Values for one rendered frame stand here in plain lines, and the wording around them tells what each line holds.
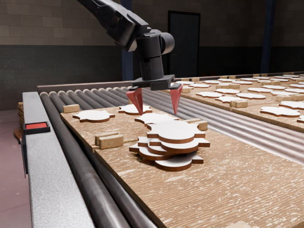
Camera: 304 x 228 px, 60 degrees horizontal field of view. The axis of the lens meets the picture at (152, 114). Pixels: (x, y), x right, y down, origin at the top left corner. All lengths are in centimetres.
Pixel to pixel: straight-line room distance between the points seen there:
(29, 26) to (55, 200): 547
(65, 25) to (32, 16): 64
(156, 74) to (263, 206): 38
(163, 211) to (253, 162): 26
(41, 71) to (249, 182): 557
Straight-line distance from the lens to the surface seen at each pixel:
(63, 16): 603
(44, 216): 47
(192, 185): 48
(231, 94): 145
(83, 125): 85
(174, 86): 65
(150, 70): 66
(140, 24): 67
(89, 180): 54
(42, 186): 56
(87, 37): 614
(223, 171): 55
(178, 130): 59
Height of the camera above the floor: 117
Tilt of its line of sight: 14 degrees down
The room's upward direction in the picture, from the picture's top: straight up
